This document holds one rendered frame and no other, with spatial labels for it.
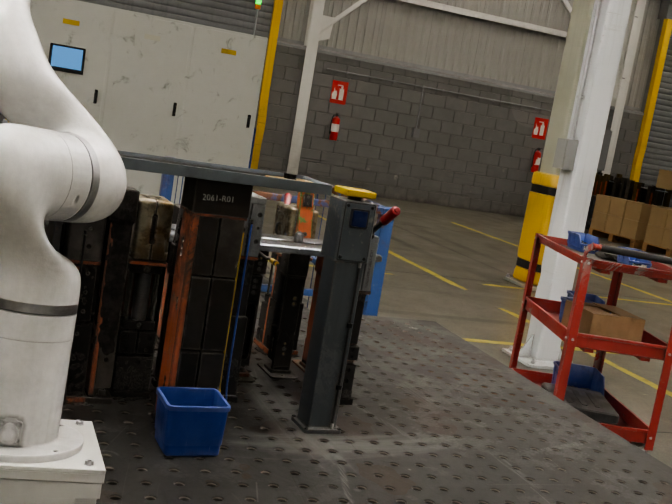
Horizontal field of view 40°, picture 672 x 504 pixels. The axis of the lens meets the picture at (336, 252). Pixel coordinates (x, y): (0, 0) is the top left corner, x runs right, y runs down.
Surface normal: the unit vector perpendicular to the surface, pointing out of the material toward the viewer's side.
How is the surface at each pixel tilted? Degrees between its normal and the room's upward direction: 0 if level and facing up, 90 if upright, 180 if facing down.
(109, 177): 76
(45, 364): 87
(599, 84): 90
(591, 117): 90
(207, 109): 90
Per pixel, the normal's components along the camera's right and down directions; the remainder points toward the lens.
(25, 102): 0.14, 0.62
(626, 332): 0.21, 0.18
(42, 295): 0.48, 0.11
